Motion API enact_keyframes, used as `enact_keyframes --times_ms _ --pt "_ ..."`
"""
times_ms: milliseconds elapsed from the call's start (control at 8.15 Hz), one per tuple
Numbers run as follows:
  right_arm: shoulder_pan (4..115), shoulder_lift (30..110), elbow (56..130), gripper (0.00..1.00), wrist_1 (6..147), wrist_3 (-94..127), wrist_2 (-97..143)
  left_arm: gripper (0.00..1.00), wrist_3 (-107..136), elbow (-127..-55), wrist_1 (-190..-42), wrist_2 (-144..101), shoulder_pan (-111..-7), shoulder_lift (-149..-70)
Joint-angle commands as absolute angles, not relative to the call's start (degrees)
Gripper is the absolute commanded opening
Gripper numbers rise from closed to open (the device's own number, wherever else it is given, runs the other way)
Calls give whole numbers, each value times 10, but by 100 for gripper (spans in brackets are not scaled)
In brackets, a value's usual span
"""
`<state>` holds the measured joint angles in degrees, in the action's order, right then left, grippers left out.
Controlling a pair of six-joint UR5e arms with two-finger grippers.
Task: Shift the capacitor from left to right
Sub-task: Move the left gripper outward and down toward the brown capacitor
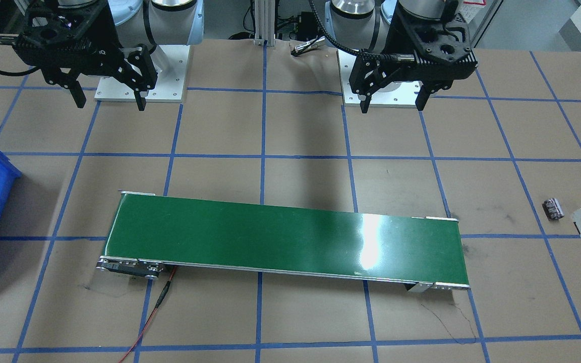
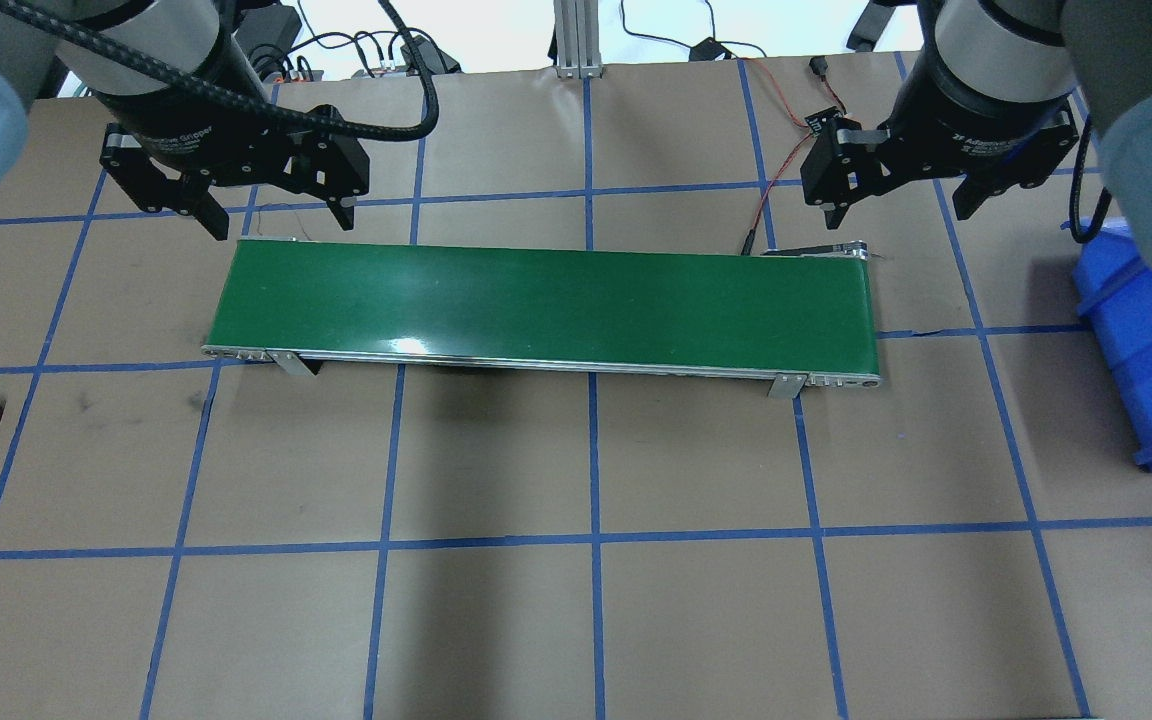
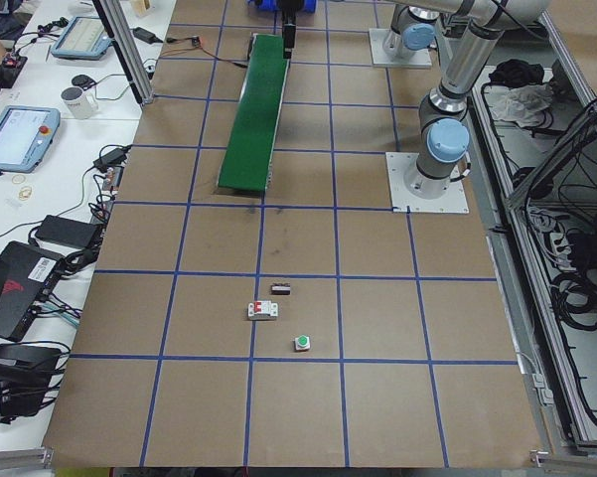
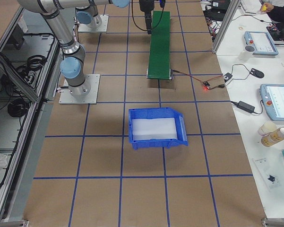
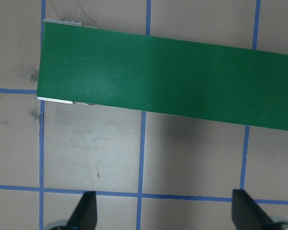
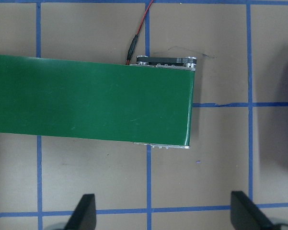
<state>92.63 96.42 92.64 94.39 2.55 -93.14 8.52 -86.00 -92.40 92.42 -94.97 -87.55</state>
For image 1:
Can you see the aluminium frame post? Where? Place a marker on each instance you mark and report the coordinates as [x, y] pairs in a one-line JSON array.
[[265, 23]]

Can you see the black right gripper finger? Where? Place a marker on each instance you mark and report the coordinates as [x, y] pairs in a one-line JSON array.
[[141, 99], [76, 91]]

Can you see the dark brown cylindrical capacitor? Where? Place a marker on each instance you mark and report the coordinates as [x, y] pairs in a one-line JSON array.
[[553, 209]]

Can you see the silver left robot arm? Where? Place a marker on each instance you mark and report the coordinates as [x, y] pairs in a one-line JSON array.
[[335, 30]]

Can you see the green conveyor belt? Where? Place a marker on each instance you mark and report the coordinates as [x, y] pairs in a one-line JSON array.
[[149, 232]]

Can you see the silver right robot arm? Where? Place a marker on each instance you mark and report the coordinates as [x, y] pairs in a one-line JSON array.
[[168, 28]]

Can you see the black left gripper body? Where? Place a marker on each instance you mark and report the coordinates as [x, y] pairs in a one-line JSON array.
[[367, 74]]

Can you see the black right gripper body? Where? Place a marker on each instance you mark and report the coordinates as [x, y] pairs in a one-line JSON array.
[[130, 64]]

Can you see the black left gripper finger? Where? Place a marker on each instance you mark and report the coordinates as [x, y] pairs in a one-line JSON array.
[[365, 101], [425, 91]]

